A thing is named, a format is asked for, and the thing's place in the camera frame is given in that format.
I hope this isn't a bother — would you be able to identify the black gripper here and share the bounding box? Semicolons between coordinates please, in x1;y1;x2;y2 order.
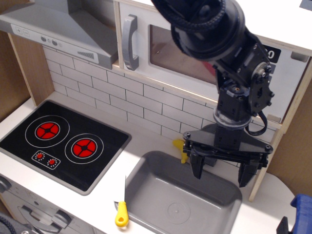
183;124;273;187

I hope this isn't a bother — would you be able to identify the white toy microwave door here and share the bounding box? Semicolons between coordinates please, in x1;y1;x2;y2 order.
118;1;311;123

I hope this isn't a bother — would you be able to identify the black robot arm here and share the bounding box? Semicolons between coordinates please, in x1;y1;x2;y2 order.
153;0;274;187

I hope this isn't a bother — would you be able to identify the wooden microwave cabinet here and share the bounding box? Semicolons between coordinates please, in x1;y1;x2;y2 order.
113;0;312;202

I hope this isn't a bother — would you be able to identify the dark grey faucet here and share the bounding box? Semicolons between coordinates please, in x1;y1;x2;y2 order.
204;157;217;167

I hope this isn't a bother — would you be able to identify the yellow toy banana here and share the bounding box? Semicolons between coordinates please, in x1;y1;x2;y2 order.
173;139;188;164

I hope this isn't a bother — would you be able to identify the grey plastic sink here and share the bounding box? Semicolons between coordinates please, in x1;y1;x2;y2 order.
125;151;242;234

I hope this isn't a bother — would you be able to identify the black clamp part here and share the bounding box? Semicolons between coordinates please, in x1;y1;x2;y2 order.
276;216;289;234

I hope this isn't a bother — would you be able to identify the blue plastic object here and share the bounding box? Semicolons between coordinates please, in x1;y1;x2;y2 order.
291;194;312;234

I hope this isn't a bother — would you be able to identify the red toy pepper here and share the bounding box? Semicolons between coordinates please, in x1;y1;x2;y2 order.
202;61;215;76

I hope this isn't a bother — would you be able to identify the black toy stove top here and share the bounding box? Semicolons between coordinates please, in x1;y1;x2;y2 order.
0;100;131;195

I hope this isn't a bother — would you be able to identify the grey range hood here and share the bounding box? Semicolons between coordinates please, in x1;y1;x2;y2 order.
0;0;118;69

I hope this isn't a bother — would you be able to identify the grey oven knob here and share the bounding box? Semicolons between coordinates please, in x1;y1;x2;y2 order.
0;176;12;194

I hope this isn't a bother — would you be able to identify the yellow handled toy knife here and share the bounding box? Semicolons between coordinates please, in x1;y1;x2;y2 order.
114;175;129;228

